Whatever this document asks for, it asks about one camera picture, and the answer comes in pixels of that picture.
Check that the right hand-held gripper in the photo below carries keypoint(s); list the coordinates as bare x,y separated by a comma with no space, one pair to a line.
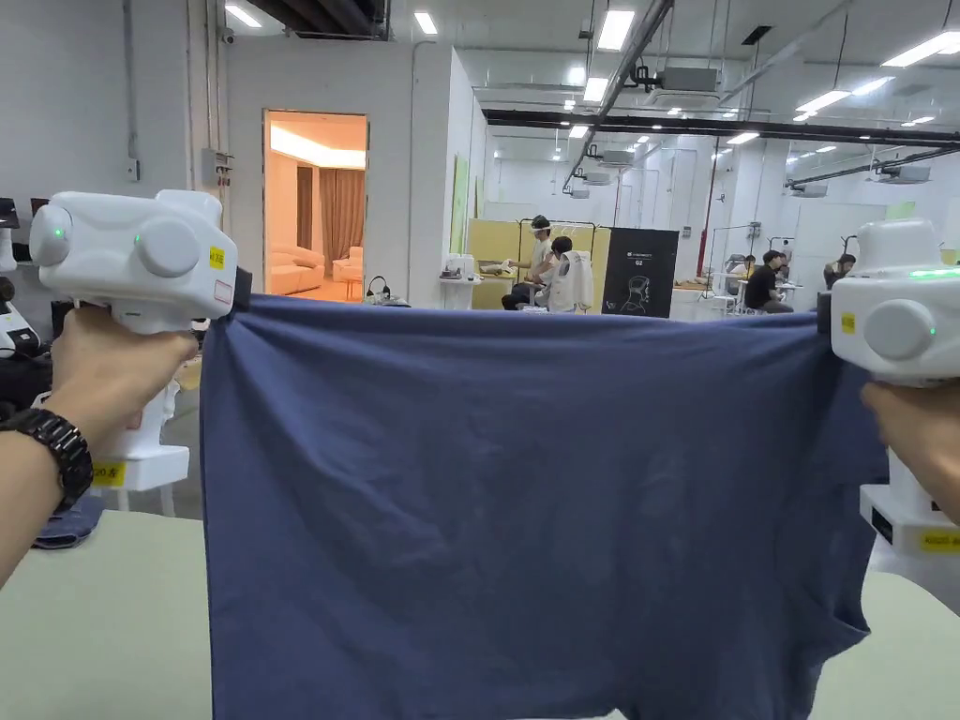
892,330

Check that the person's right hand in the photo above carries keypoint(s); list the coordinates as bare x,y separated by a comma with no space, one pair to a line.
926,435

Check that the cream sofa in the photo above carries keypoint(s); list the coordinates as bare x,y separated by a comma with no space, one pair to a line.
294,270

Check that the white and black robot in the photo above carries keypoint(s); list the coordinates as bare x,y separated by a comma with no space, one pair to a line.
13,322

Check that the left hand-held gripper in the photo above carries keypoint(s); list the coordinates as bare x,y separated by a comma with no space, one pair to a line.
120,255

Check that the person's left hand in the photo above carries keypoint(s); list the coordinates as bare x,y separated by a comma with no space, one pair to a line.
112,367

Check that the blue denim cloth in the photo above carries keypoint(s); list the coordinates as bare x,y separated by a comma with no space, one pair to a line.
71,525

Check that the person's left forearm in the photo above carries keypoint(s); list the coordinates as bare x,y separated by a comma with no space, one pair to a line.
26,487

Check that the grey wall electrical box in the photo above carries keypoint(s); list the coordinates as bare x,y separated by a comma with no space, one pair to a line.
217,166

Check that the black standing banner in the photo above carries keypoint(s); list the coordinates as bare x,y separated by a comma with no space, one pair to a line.
641,274

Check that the white security camera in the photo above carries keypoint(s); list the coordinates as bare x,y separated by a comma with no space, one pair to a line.
227,35

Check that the cream armchair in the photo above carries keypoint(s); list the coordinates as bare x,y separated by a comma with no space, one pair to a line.
349,266

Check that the dark blue shirt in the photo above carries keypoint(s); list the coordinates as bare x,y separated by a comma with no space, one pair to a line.
525,487

